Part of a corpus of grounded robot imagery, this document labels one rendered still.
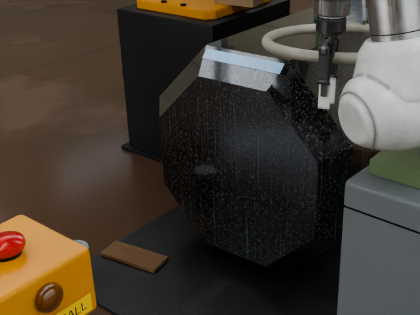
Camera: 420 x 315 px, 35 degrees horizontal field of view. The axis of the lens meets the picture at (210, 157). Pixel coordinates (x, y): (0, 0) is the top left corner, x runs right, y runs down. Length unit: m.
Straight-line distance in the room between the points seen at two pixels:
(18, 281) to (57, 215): 2.29
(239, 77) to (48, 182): 1.40
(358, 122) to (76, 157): 2.41
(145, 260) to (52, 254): 1.84
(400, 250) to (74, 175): 2.14
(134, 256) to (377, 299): 1.26
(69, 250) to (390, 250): 0.87
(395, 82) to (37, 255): 0.72
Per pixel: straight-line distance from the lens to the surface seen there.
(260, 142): 2.14
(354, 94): 1.20
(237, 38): 2.34
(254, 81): 2.10
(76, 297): 0.70
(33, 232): 0.73
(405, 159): 1.43
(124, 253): 2.57
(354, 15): 2.26
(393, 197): 1.36
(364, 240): 1.44
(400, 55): 1.19
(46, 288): 0.66
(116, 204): 2.97
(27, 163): 3.47
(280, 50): 1.79
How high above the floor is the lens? 1.45
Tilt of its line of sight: 26 degrees down
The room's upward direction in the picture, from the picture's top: 2 degrees counter-clockwise
